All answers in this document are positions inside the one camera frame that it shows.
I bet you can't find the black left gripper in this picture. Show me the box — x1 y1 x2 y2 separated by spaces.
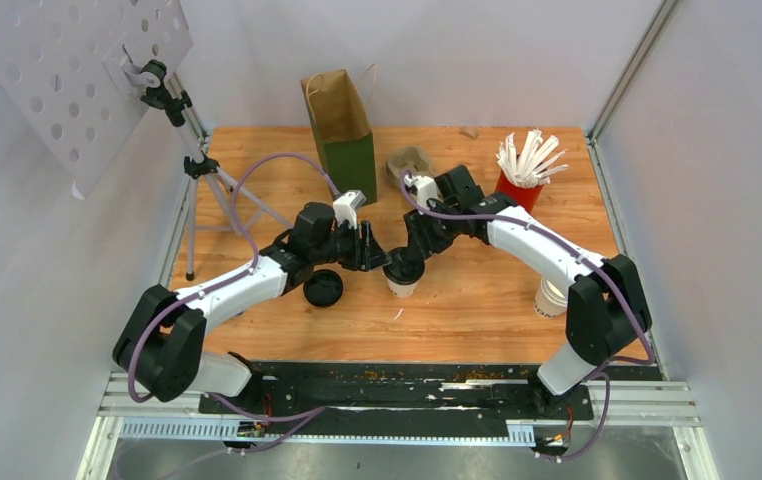
313 220 394 273

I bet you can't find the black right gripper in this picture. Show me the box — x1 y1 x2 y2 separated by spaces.
404 202 461 261

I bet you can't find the black coffee cup lid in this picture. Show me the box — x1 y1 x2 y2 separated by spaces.
383 247 425 286

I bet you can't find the white paper coffee cup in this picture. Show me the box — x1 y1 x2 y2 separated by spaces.
386 276 421 298

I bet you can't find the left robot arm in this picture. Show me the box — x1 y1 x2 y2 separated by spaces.
111 202 391 413

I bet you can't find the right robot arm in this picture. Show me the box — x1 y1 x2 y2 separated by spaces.
383 165 654 418

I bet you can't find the cardboard cup carrier stack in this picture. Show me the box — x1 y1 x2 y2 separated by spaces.
385 146 438 188

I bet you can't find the red cylindrical straw holder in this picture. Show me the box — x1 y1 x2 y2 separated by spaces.
495 171 544 214

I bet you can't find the wrapped white straws bundle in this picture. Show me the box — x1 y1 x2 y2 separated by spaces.
496 129 569 188

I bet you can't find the green paper bag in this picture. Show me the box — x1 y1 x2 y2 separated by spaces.
300 69 378 205

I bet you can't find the white paper cup stack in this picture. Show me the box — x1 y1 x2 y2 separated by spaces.
533 277 568 318

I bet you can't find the white tripod stand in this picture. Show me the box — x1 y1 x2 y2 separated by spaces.
135 59 293 282

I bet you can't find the white perforated board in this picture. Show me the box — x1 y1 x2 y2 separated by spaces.
0 0 193 198

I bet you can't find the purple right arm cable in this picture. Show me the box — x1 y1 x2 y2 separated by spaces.
399 170 657 368

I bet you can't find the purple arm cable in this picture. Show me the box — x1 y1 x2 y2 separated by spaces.
125 152 344 405
399 170 657 368

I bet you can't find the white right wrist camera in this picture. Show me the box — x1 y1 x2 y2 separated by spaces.
404 174 440 209

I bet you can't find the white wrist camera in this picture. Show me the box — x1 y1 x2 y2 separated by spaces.
404 174 440 209
332 190 366 230

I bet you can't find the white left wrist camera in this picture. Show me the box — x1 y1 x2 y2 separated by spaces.
332 190 366 230

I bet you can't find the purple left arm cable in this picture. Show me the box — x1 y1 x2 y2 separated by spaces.
125 152 344 405

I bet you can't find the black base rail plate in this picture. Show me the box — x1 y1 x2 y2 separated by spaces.
231 361 594 439

